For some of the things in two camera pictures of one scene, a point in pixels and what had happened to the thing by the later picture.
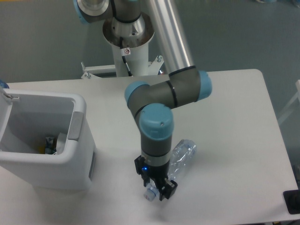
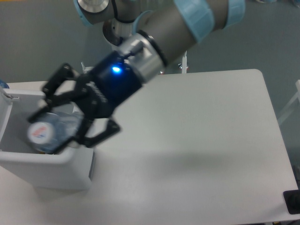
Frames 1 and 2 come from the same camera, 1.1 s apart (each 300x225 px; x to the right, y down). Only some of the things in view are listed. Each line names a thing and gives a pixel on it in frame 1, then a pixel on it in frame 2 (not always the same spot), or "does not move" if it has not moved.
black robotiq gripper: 158,174 -> 112,82
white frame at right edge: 296,97 does not move
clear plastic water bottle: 183,154 -> 48,132
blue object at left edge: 3,84 does not move
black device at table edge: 292,199 does not move
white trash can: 46,139 does not move
